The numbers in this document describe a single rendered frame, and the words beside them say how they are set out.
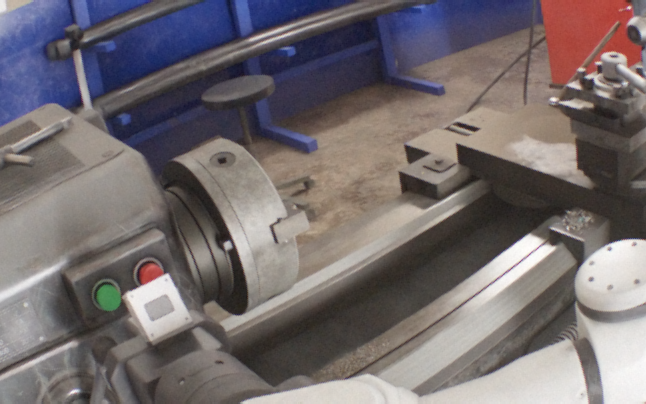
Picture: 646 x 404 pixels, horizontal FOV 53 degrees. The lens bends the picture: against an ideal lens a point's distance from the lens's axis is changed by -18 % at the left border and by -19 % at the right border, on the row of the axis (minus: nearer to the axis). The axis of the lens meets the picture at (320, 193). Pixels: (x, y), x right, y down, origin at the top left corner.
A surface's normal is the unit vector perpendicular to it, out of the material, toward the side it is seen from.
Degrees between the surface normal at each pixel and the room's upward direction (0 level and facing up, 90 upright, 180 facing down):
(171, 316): 60
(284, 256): 96
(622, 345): 34
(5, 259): 45
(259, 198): 54
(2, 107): 90
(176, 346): 0
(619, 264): 9
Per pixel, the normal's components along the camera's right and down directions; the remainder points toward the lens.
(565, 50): -0.54, 0.45
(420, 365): 0.19, -0.57
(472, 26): 0.58, 0.25
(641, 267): -0.30, -0.89
